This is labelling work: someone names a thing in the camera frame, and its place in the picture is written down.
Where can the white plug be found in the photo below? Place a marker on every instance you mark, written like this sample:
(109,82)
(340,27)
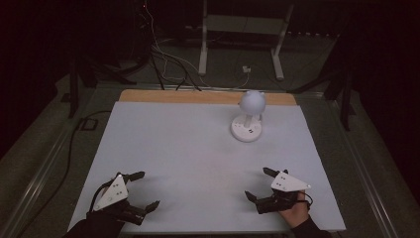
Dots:
(246,69)

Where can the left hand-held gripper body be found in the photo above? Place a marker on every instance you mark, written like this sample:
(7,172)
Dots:
(112,193)

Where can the metal floor rail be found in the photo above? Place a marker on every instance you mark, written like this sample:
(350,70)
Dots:
(36,180)
(363,172)

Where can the white metal stand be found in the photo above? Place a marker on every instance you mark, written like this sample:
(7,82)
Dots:
(203,49)

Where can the white round-headed desk lamp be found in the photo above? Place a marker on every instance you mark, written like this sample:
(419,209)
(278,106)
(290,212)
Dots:
(252,103)

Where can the black stand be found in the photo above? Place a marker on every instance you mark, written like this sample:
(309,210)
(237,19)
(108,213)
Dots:
(73,92)
(345,105)

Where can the person's right hand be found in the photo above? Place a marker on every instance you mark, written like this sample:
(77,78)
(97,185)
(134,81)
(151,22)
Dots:
(295,214)

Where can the white table sheet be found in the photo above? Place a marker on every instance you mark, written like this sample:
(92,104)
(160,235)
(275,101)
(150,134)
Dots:
(181,148)

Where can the black square floor plate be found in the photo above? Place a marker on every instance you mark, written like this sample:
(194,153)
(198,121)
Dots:
(89,124)

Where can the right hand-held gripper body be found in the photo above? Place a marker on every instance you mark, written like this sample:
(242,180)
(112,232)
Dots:
(287,183)

